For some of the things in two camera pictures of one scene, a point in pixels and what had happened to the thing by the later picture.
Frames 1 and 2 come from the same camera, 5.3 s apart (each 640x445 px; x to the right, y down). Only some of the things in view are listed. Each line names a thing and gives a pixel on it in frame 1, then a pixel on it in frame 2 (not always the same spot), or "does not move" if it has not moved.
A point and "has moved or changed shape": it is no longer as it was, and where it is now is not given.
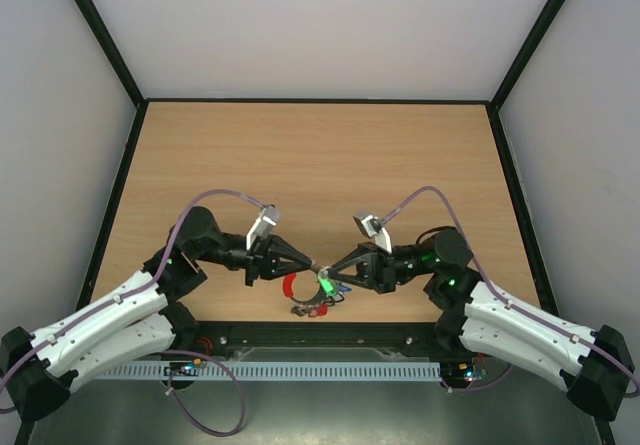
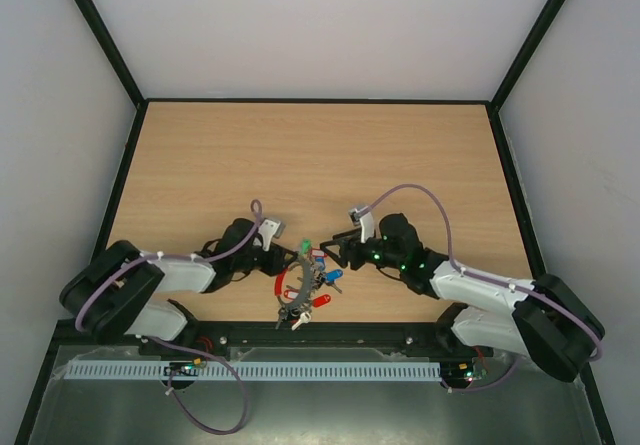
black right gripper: [386, 270] -> [351, 251]
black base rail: [420, 337] does not move
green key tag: [327, 286] -> [306, 245]
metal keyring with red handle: [288, 287] has moved or changed shape
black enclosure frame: [91, 274] does not move
